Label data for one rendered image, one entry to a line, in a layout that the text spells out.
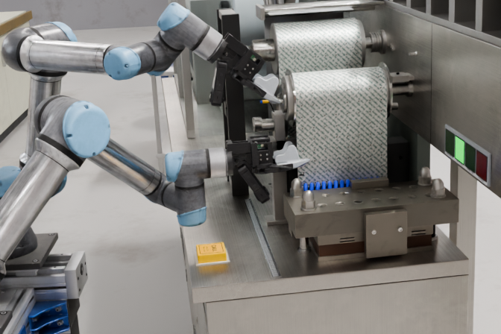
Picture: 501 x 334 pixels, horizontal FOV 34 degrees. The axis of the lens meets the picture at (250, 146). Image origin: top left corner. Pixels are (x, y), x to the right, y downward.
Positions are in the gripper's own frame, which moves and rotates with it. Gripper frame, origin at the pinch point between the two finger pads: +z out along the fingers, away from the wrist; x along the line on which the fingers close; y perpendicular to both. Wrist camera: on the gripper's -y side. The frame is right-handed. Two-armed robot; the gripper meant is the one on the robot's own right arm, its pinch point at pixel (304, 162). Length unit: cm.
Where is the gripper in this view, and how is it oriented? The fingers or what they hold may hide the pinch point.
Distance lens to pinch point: 208.9
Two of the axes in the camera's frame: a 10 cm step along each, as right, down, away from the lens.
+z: 9.9, -0.9, 1.1
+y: -0.5, -9.6, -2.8
